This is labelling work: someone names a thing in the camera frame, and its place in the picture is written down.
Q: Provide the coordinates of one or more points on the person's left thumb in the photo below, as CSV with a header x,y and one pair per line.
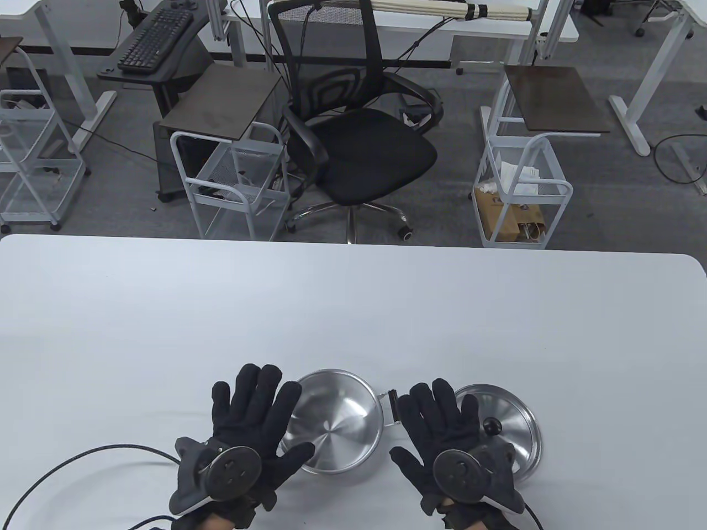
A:
x,y
298,455

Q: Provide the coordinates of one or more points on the white cart with brown top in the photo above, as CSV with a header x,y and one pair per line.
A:
x,y
33,160
558,99
221,105

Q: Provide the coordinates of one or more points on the white desk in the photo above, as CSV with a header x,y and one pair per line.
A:
x,y
497,30
652,72
61,55

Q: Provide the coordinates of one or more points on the person's left forearm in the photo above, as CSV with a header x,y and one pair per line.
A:
x,y
212,521

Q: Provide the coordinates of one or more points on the brown cardboard box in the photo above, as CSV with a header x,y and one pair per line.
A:
x,y
505,218

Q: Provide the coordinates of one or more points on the white papers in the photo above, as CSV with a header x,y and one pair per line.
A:
x,y
519,174

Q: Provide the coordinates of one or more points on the black computer keyboard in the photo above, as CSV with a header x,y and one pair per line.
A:
x,y
156,41

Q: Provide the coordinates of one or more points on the person's right middle finger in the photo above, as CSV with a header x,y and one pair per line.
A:
x,y
424,408

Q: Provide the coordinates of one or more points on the black mesh office chair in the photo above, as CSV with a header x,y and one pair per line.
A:
x,y
364,143

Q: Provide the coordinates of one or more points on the person's right hand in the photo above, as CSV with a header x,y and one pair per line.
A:
x,y
442,436

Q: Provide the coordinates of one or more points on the person's right little finger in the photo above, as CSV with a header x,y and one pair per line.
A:
x,y
469,414

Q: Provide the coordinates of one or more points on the person's right thumb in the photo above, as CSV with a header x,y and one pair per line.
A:
x,y
406,464

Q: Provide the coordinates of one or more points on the black curved keyboard stand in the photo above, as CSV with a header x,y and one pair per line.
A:
x,y
182,61

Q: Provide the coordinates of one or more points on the round black glove tracker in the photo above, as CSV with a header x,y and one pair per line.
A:
x,y
232,473
459,476

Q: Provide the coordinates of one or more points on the person's left middle finger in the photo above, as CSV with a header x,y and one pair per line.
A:
x,y
269,389

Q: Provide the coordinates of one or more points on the person's left little finger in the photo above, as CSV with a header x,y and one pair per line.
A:
x,y
221,406

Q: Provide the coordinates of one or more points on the person's left hand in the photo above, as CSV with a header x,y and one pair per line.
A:
x,y
243,425

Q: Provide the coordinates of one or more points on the stainless steel pot lid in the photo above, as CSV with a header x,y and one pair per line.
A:
x,y
511,425

